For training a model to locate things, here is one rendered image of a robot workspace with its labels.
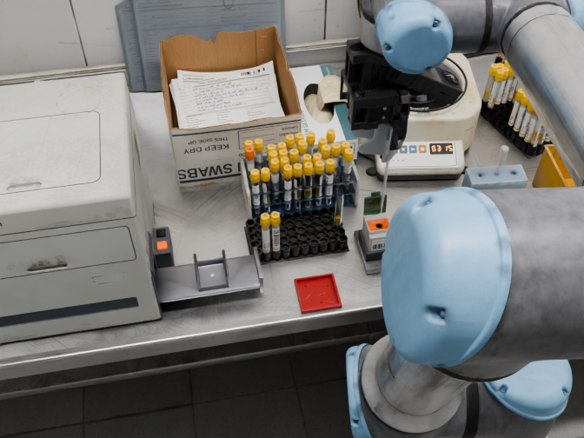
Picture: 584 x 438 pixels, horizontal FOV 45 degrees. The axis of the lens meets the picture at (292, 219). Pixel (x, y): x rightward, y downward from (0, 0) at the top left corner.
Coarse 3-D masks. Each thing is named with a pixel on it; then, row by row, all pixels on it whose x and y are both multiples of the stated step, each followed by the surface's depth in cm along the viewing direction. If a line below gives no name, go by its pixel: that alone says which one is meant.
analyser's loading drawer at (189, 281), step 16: (224, 256) 116; (240, 256) 120; (256, 256) 117; (160, 272) 118; (176, 272) 118; (192, 272) 118; (208, 272) 118; (224, 272) 117; (240, 272) 118; (256, 272) 118; (160, 288) 115; (176, 288) 115; (192, 288) 115; (208, 288) 114; (224, 288) 115; (240, 288) 115; (256, 288) 116
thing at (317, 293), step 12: (312, 276) 121; (324, 276) 121; (300, 288) 120; (312, 288) 120; (324, 288) 120; (336, 288) 119; (300, 300) 118; (312, 300) 118; (324, 300) 118; (336, 300) 118
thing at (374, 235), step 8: (368, 216) 121; (376, 216) 121; (384, 216) 121; (368, 224) 120; (376, 224) 120; (384, 224) 120; (368, 232) 119; (376, 232) 119; (384, 232) 119; (368, 240) 120; (376, 240) 119; (384, 240) 119; (368, 248) 120; (376, 248) 121; (384, 248) 121
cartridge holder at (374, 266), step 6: (354, 234) 127; (360, 234) 124; (360, 240) 124; (360, 246) 125; (366, 246) 122; (360, 252) 124; (366, 252) 121; (372, 252) 121; (378, 252) 121; (366, 258) 122; (372, 258) 122; (378, 258) 122; (366, 264) 122; (372, 264) 122; (378, 264) 122; (366, 270) 122; (372, 270) 122; (378, 270) 122
